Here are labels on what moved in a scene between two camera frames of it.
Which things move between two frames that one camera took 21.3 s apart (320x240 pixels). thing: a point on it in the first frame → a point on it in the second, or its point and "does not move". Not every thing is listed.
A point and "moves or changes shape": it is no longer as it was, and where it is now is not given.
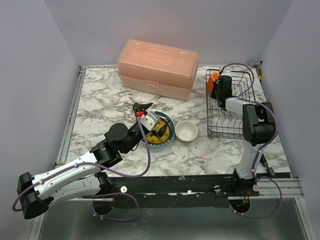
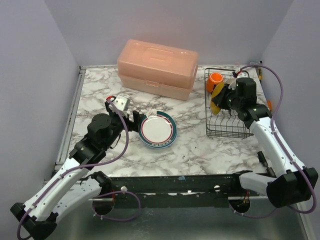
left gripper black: (139, 116) → (132, 121)
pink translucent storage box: (164, 70) does not move
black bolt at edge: (264, 162) does not move
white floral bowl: (186, 131) moves or changes shape
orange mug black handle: (213, 77) does not move
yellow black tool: (260, 74) does not move
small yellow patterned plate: (161, 139) → (215, 108)
